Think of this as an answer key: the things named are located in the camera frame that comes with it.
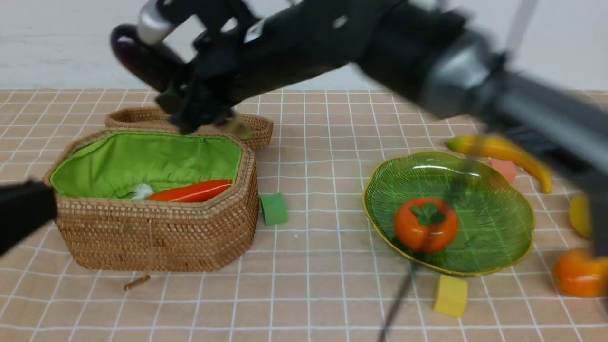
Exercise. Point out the pink foam cube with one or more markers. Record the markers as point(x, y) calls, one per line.
point(505, 168)

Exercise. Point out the yellow foam cube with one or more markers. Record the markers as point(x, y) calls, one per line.
point(451, 296)

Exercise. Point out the wooden basket toggle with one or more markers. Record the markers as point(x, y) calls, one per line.
point(137, 282)

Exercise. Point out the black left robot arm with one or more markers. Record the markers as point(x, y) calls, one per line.
point(25, 208)

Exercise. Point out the green glass plate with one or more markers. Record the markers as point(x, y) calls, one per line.
point(496, 222)

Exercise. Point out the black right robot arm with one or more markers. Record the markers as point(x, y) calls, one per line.
point(433, 59)

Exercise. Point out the purple toy eggplant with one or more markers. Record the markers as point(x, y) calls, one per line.
point(142, 59)

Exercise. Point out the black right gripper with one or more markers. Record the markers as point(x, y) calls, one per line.
point(241, 55)

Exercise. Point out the green foam cube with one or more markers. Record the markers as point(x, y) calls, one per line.
point(273, 209)

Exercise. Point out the woven basket lid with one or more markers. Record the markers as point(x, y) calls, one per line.
point(154, 119)

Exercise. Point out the yellow toy banana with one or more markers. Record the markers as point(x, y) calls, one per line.
point(493, 146)

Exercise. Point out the yellow toy lemon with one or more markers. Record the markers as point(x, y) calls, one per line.
point(579, 215)

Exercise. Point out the orange toy mango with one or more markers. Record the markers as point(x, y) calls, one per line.
point(577, 273)

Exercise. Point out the orange toy carrot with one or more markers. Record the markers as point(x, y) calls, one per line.
point(195, 193)

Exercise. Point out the orange toy persimmon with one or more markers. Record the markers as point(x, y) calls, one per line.
point(426, 225)

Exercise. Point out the woven wicker basket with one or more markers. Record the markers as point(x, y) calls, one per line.
point(104, 228)

